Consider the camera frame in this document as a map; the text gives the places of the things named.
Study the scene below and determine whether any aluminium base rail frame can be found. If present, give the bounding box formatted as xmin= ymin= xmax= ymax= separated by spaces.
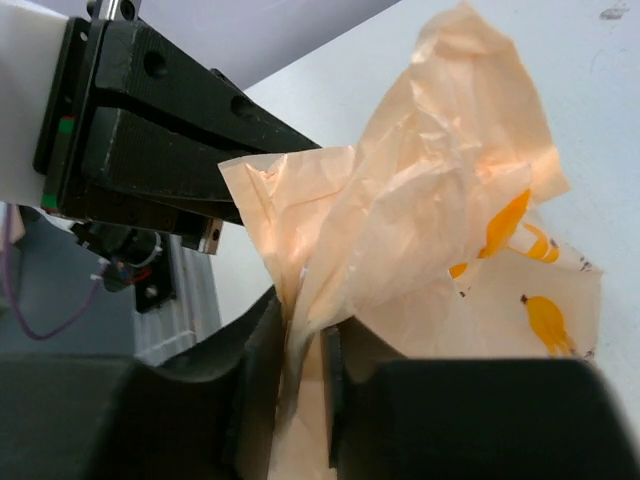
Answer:
xmin=133 ymin=237 xmax=222 ymax=366

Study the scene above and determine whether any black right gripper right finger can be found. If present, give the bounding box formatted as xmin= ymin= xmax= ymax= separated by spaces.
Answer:
xmin=321 ymin=319 xmax=639 ymax=479

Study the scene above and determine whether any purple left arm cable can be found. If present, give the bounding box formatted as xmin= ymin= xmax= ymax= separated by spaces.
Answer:
xmin=2 ymin=202 xmax=109 ymax=341

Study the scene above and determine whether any banana print plastic bag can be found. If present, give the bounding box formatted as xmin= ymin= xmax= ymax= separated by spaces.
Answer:
xmin=220 ymin=3 xmax=601 ymax=479

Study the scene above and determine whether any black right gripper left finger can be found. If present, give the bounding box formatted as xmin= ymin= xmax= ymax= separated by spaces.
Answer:
xmin=1 ymin=290 xmax=284 ymax=479

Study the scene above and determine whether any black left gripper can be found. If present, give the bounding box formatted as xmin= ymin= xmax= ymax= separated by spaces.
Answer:
xmin=33 ymin=1 xmax=318 ymax=255

